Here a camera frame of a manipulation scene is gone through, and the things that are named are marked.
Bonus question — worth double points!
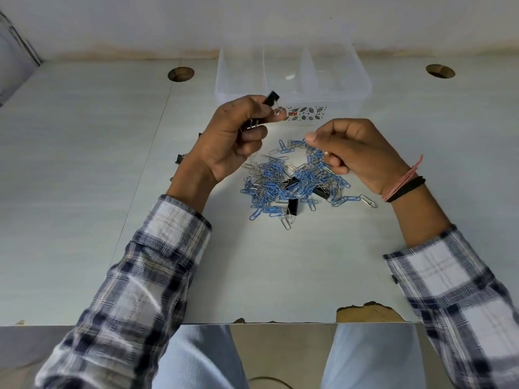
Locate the light blue trousers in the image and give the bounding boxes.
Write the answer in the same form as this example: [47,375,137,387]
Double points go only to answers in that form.
[157,323,427,389]

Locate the black wrist band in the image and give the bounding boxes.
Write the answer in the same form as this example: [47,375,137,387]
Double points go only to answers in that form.
[385,176,427,204]

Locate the person's left forearm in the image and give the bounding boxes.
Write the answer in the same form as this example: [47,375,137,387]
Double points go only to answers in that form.
[34,158,217,389]

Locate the pink thread bracelet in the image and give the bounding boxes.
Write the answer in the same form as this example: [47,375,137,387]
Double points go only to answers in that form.
[381,154,424,201]

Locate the thin dark cable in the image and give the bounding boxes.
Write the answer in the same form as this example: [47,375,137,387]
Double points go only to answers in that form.
[247,376,294,389]

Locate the person's left hand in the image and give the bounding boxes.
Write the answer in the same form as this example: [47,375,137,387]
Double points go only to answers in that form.
[184,95,287,183]

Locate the person's right forearm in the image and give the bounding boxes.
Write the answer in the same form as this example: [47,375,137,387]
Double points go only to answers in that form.
[381,174,519,389]

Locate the clear plastic divided container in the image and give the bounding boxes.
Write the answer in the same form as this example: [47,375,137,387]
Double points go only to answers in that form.
[214,44,373,123]

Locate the pile of blue silver paperclips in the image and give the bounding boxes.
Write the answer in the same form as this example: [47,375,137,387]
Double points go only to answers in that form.
[241,138,378,232]

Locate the person's right hand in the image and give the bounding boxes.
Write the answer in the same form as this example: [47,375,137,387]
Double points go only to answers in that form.
[305,118,411,196]

